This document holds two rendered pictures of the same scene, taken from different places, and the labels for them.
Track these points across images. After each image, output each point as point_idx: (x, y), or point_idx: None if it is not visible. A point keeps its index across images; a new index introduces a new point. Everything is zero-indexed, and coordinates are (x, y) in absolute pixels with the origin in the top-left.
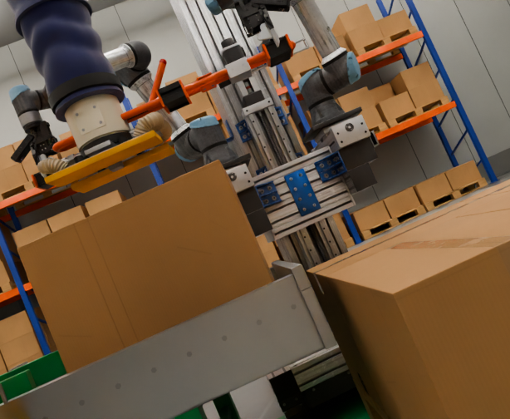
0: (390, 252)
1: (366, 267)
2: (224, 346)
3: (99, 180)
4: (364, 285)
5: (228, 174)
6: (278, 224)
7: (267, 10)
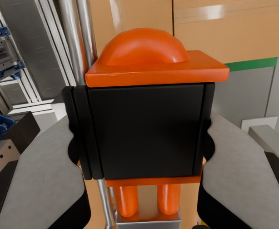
0: (204, 26)
1: (220, 47)
2: None
3: None
4: (271, 57)
5: None
6: None
7: None
